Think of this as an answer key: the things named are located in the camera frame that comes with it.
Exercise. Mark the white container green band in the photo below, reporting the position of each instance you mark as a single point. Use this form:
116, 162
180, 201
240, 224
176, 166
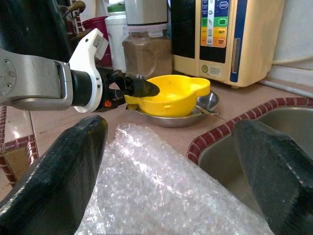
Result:
116, 39

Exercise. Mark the stainless steel sink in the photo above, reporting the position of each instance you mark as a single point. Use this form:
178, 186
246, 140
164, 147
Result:
244, 151

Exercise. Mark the shallow steel dish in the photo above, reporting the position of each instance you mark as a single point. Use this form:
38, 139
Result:
171, 120

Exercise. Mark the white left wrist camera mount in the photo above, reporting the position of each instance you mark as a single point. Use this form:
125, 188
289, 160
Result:
84, 51

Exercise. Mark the steel spoon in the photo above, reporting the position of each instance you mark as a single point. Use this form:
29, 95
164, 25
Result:
209, 112

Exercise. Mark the maroon plastic container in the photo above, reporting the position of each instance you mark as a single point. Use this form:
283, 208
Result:
97, 27

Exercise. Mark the brown wooden utensil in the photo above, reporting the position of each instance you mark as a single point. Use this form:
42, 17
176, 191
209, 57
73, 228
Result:
74, 7

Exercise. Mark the brown powder jar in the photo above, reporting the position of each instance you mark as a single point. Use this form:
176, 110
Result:
146, 56

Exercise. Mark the beige water ionizer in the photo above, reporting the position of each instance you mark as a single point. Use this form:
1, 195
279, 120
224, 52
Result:
220, 49

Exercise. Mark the grey cylindrical container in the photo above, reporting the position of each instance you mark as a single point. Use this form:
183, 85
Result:
146, 12

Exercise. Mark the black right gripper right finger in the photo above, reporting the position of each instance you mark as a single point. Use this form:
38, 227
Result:
281, 181

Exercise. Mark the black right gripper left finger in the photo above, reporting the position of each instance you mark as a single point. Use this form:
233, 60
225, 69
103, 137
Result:
53, 181

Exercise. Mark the clear bubble wrap sheet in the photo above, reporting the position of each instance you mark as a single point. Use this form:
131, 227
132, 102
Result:
156, 186

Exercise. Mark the yellow plastic bowl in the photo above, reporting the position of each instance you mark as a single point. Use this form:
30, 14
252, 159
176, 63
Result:
176, 95

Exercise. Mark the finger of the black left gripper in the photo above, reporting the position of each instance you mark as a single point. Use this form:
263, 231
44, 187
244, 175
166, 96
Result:
131, 107
144, 88

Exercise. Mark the small steel bowl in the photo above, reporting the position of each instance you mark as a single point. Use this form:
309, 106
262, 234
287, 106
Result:
210, 98

